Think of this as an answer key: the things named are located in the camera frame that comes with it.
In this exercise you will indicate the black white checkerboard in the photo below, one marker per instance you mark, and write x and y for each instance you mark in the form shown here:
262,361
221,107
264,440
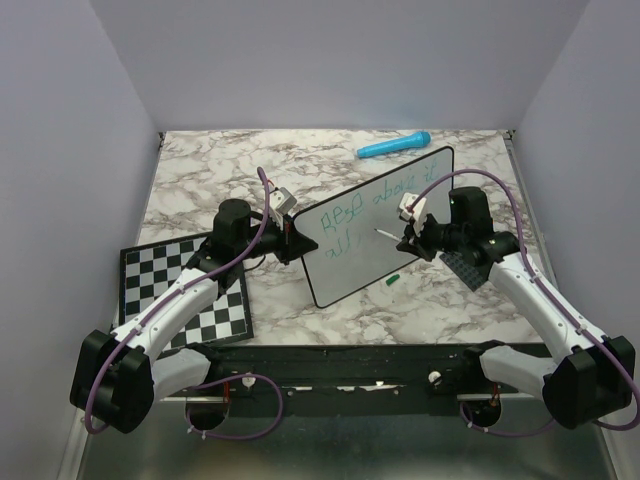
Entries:
147,271

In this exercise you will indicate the blue toy microphone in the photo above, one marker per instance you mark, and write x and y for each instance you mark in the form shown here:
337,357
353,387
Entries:
416,140

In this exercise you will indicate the green marker cap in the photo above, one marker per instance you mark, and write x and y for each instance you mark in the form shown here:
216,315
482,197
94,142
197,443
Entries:
393,278

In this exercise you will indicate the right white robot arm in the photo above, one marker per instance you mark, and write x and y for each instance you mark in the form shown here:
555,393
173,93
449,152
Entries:
587,373

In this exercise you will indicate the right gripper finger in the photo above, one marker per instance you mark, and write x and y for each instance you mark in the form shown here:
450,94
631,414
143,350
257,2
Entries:
413,247
425,231

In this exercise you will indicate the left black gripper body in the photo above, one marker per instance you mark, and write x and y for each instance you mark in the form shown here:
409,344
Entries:
271,239

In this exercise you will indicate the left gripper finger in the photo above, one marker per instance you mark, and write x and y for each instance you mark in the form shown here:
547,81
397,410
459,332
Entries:
289,229
294,247

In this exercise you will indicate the black framed whiteboard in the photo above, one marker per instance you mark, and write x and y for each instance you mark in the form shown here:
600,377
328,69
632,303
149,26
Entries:
351,253

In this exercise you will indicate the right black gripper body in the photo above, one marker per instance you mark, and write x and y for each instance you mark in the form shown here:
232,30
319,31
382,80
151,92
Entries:
446,237

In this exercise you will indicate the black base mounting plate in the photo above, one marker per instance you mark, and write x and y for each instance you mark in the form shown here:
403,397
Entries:
341,381

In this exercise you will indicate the green whiteboard marker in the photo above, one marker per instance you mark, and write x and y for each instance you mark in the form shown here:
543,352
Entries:
388,235

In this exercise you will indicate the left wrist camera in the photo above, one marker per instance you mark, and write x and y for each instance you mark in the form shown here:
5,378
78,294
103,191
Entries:
282,201

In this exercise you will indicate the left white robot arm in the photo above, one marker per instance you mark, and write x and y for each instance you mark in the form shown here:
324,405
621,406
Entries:
119,375

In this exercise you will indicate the grey lego baseplate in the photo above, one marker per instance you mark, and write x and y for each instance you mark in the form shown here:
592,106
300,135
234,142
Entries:
471,267

